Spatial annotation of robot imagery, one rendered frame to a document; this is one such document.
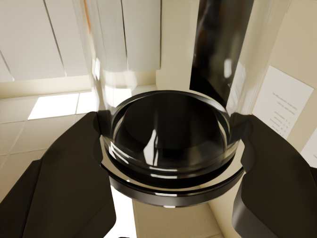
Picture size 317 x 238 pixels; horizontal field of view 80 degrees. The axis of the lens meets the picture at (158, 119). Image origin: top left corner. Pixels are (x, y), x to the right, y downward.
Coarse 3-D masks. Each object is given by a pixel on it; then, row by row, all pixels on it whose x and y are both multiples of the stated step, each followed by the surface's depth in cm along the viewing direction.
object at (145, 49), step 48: (96, 0) 6; (144, 0) 5; (192, 0) 5; (240, 0) 5; (288, 0) 7; (96, 48) 7; (144, 48) 6; (192, 48) 6; (240, 48) 6; (96, 96) 9; (144, 96) 7; (192, 96) 7; (240, 96) 8; (144, 144) 8; (192, 144) 8; (240, 144) 12; (144, 192) 9; (192, 192) 9
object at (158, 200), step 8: (240, 176) 10; (112, 184) 10; (120, 184) 10; (232, 184) 10; (128, 192) 10; (136, 192) 9; (216, 192) 10; (224, 192) 10; (144, 200) 10; (152, 200) 9; (160, 200) 9; (168, 200) 9; (176, 200) 9; (184, 200) 9; (192, 200) 9; (200, 200) 10; (208, 200) 10
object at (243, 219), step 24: (264, 144) 9; (288, 144) 9; (264, 168) 8; (288, 168) 8; (240, 192) 7; (264, 192) 7; (288, 192) 7; (312, 192) 7; (240, 216) 7; (264, 216) 6; (288, 216) 6; (312, 216) 6
